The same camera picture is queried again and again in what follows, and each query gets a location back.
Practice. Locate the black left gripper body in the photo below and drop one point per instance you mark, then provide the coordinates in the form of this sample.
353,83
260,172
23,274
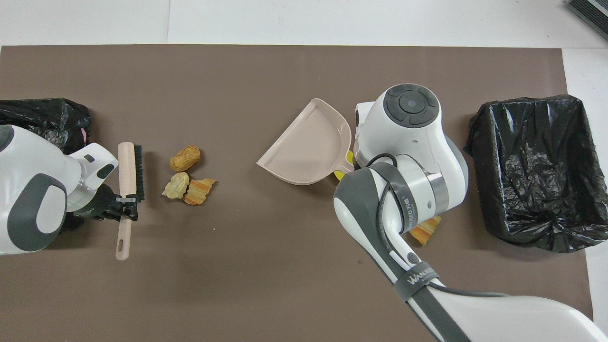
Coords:
99,206

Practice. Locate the beige hand brush black bristles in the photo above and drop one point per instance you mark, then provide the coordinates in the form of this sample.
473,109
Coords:
126,171

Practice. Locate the pale cream bread piece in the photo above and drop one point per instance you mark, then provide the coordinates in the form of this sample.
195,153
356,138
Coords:
175,186

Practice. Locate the brown oval bread roll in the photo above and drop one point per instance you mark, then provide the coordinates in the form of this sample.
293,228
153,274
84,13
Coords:
185,158

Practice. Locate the striped croissant piece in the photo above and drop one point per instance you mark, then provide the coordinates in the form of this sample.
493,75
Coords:
199,191
425,230

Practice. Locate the beige plastic dustpan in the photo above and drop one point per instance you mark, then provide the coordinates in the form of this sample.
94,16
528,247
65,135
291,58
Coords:
308,147

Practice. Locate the yellow sponge piece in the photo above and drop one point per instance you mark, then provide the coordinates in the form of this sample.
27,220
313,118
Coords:
338,175

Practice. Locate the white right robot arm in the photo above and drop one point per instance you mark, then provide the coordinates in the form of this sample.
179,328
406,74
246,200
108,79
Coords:
413,142

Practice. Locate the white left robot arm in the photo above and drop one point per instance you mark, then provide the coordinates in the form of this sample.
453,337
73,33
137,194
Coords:
28,199

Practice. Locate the bin with black bag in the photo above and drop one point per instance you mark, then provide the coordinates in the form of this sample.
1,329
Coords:
532,190
42,114

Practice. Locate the brown table mat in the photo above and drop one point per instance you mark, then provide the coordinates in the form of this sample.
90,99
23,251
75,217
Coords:
237,285

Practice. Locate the dark grey ribbed device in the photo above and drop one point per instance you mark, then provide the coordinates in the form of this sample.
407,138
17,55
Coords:
591,12

